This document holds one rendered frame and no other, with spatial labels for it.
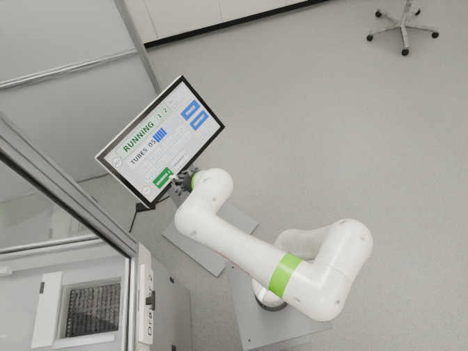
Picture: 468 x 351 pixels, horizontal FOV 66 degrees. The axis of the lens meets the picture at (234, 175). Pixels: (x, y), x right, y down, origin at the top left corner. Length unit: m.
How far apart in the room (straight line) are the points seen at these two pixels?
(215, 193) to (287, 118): 1.94
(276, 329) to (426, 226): 1.42
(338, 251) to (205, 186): 0.42
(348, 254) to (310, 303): 0.16
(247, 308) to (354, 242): 0.71
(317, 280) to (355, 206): 1.68
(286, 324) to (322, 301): 0.62
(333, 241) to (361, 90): 2.31
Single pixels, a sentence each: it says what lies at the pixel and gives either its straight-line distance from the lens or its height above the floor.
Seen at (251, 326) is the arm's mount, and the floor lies 0.78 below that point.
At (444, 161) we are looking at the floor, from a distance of 2.93.
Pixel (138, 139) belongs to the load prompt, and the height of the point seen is 1.15.
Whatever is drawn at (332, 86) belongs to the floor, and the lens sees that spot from 3.20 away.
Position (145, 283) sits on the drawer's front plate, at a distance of 1.54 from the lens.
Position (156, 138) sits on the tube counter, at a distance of 1.59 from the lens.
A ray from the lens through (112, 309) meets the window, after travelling 1.33.
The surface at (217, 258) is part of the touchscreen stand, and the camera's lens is 2.43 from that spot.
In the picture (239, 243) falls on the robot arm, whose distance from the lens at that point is 1.01.
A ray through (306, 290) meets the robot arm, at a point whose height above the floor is 1.39.
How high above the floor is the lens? 2.32
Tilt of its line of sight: 59 degrees down
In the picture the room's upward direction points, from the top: 15 degrees counter-clockwise
